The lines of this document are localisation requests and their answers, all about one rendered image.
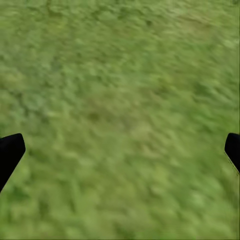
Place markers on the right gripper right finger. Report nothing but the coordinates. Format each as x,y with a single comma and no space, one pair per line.
232,148

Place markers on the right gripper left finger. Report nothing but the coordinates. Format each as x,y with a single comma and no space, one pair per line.
12,149

